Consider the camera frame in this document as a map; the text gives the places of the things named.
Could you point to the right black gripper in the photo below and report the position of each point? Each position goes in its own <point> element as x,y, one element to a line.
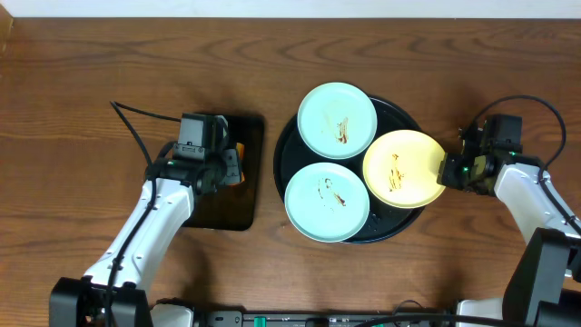
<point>445,177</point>

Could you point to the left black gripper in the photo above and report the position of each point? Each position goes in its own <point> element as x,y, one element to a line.
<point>233,165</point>

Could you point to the green and yellow sponge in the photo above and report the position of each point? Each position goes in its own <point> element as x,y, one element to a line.
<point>233,159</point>

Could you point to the yellow plate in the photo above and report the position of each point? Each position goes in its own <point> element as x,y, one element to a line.
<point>400,168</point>

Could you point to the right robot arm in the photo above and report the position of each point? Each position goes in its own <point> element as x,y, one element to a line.
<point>535,295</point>

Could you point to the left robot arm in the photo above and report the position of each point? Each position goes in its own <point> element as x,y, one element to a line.
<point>113,291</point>

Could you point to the black rectangular tray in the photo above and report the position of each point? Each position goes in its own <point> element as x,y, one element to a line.
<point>232,208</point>

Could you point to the black round tray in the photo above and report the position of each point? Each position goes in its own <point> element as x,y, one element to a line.
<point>384,221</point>

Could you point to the lower light blue plate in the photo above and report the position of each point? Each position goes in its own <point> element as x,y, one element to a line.
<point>327,202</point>

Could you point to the light blue plate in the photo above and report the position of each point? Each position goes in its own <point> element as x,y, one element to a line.
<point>327,202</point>
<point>337,120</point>

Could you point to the upper light blue plate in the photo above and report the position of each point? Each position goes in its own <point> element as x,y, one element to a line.
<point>337,120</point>

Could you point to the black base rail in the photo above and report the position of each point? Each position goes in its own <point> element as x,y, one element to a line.
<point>282,319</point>

